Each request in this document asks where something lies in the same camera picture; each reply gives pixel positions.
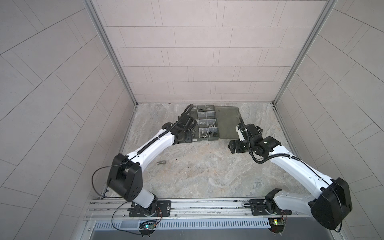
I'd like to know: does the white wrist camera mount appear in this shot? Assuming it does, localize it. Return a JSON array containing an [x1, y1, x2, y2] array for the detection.
[[236, 123, 247, 142]]

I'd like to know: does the right circuit board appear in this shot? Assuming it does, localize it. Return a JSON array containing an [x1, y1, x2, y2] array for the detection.
[[268, 219, 286, 234]]

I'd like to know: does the circuit board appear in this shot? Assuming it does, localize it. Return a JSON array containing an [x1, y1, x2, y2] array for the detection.
[[139, 221, 157, 235], [268, 219, 286, 234]]

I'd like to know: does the aluminium mounting rail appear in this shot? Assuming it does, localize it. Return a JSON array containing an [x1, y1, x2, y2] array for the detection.
[[84, 197, 307, 220]]

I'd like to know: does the left circuit board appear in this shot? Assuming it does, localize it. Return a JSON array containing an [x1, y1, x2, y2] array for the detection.
[[139, 221, 157, 235]]

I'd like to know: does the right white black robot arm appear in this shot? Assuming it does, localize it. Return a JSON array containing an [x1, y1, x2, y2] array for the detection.
[[229, 118, 353, 233]]

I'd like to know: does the grey compartment organizer box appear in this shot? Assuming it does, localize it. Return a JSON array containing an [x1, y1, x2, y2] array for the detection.
[[189, 105, 241, 142]]

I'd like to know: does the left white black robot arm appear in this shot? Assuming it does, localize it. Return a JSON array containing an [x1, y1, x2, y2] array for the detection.
[[107, 104, 197, 216]]

